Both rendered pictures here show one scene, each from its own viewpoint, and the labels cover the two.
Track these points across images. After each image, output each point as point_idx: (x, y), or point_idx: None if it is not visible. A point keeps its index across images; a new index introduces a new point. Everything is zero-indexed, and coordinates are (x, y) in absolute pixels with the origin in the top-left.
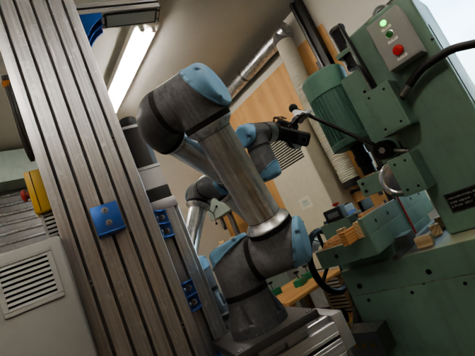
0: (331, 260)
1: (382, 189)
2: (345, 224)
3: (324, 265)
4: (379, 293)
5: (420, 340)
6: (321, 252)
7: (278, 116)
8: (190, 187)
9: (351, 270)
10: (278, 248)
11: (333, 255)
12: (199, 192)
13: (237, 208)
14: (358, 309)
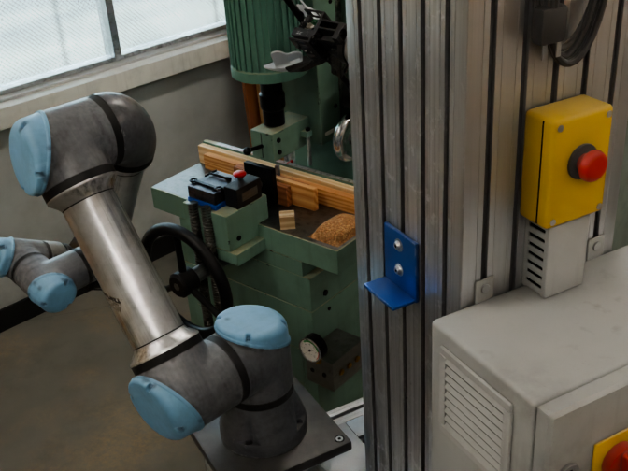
0: (351, 258)
1: (295, 149)
2: (261, 206)
3: (342, 268)
4: (340, 293)
5: (358, 335)
6: (344, 248)
7: (316, 10)
8: (70, 129)
9: (322, 272)
10: None
11: (355, 249)
12: (124, 147)
13: (137, 191)
14: (314, 327)
